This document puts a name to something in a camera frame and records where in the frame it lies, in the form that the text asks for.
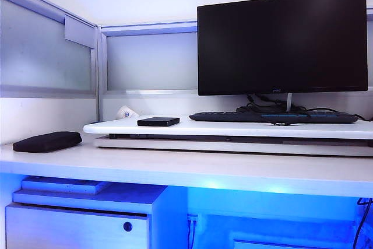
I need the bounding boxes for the black portable hard drive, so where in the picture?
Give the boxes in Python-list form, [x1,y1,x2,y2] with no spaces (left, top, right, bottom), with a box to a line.
[136,116,181,128]

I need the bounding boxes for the black keyboard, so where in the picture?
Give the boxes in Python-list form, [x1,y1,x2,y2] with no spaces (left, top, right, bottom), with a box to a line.
[188,110,358,124]

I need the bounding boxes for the white round sticker object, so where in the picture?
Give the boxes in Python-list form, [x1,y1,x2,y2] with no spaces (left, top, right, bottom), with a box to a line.
[116,105,141,121]

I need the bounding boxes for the frosted rear partition panel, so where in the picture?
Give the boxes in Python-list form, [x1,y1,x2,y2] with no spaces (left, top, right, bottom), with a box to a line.
[99,20,199,96]

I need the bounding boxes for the black computer monitor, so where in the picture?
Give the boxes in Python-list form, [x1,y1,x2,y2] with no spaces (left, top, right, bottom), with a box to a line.
[196,0,369,96]

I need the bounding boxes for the black soft pouch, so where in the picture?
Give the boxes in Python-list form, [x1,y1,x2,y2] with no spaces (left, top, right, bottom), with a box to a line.
[12,131,83,153]

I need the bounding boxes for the flat white board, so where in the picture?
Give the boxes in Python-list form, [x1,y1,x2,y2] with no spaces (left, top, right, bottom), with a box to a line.
[20,175,114,195]

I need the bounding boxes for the frosted side partition panel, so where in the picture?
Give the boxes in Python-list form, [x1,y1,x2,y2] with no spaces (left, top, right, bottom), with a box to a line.
[0,0,98,100]

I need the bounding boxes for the white drawer cabinet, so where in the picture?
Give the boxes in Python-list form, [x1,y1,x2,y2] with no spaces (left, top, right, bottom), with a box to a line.
[5,184,168,249]

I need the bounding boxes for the black monitor cables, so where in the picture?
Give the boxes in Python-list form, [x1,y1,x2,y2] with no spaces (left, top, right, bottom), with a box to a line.
[235,93,373,121]

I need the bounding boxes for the grey partition bracket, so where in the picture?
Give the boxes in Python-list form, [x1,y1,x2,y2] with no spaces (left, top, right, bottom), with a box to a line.
[64,14,97,50]

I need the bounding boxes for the black hanging cable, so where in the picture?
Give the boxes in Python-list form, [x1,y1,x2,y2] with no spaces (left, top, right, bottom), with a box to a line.
[351,197,373,249]

